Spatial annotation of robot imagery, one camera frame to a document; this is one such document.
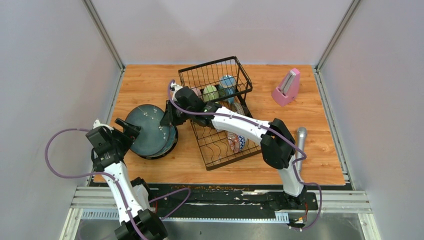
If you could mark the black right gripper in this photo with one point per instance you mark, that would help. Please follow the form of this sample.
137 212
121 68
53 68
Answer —
169 118

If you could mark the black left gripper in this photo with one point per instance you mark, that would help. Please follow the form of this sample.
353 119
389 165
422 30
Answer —
129 135

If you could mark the blue-grey ceramic plate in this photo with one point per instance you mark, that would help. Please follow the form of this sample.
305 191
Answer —
152 136

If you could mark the pink ceramic mug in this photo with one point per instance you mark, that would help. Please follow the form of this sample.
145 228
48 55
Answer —
197 91

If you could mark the light green mug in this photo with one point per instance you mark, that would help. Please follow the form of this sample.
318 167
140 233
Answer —
210 93

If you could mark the blue butterfly mug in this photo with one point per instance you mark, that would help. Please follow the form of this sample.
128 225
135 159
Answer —
227 86

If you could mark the patterned ceramic bowl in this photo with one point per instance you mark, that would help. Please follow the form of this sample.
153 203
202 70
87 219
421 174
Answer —
237 108

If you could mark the red and blue patterned bowl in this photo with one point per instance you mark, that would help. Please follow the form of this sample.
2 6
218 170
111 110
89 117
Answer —
236 142

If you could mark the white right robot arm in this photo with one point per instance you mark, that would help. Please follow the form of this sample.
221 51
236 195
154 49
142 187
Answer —
278 147

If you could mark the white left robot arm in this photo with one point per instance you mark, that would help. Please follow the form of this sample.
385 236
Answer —
137 221

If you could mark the teal scalloped plate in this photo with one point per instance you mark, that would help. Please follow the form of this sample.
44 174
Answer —
173 138

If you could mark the black bottom plate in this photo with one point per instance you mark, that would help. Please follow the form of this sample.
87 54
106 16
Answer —
156 156

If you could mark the pink metronome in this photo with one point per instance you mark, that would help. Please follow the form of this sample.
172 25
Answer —
288 89

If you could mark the silver microphone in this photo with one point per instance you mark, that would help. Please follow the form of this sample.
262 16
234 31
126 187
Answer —
301 141

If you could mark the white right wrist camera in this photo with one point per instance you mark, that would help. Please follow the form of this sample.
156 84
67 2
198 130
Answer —
174 87

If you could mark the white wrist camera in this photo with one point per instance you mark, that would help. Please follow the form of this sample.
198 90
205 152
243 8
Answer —
97 124
174 87

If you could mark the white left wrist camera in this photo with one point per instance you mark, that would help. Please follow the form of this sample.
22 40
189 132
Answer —
97 124

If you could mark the black wire dish rack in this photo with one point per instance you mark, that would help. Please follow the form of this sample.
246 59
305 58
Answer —
212 143

